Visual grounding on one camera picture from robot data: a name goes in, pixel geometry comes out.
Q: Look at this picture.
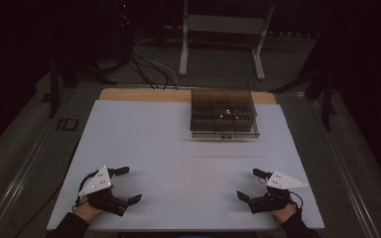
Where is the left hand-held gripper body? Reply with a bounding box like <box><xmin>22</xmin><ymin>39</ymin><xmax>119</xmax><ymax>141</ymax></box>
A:
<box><xmin>77</xmin><ymin>165</ymin><xmax>130</xmax><ymax>217</ymax></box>

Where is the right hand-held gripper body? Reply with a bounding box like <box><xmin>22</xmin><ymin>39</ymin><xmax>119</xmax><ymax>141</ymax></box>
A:
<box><xmin>247</xmin><ymin>170</ymin><xmax>309</xmax><ymax>214</ymax></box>

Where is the person's right hand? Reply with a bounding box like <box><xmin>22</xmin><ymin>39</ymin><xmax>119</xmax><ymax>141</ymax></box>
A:
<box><xmin>270</xmin><ymin>200</ymin><xmax>299</xmax><ymax>224</ymax></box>

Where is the person's left hand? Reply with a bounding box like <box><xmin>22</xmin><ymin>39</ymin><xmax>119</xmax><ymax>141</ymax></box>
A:
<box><xmin>73</xmin><ymin>195</ymin><xmax>105</xmax><ymax>225</ymax></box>

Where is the white table mat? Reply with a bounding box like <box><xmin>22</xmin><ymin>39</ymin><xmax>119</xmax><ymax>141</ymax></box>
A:
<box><xmin>46</xmin><ymin>100</ymin><xmax>325</xmax><ymax>231</ymax></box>

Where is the transparent brown drawer box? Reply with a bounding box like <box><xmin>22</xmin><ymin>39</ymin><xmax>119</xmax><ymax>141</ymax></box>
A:
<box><xmin>190</xmin><ymin>87</ymin><xmax>261</xmax><ymax>140</ymax></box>

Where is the black tripod stand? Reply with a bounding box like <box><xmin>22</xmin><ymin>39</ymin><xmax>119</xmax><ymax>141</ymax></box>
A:
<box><xmin>267</xmin><ymin>62</ymin><xmax>340</xmax><ymax>132</ymax></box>
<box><xmin>48</xmin><ymin>56</ymin><xmax>118</xmax><ymax>120</ymax></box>

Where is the white metal stand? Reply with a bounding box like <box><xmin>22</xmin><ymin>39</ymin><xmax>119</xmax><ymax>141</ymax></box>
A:
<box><xmin>178</xmin><ymin>0</ymin><xmax>277</xmax><ymax>81</ymax></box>

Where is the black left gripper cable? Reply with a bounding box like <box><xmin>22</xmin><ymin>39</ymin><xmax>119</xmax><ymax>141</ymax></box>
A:
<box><xmin>71</xmin><ymin>174</ymin><xmax>97</xmax><ymax>212</ymax></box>

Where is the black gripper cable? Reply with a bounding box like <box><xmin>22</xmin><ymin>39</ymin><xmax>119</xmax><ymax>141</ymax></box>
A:
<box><xmin>289</xmin><ymin>190</ymin><xmax>305</xmax><ymax>211</ymax></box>
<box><xmin>71</xmin><ymin>174</ymin><xmax>97</xmax><ymax>212</ymax></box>

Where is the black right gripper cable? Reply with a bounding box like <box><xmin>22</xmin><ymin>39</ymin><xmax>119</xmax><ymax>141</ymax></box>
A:
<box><xmin>289</xmin><ymin>190</ymin><xmax>305</xmax><ymax>211</ymax></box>

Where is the black rectangular floor bracket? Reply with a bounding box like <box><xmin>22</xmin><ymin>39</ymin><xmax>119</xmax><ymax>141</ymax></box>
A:
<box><xmin>56</xmin><ymin>117</ymin><xmax>79</xmax><ymax>132</ymax></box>

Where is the bundle of floor cables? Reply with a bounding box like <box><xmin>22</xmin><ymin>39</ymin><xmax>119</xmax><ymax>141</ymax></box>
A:
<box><xmin>130</xmin><ymin>39</ymin><xmax>181</xmax><ymax>91</ymax></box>

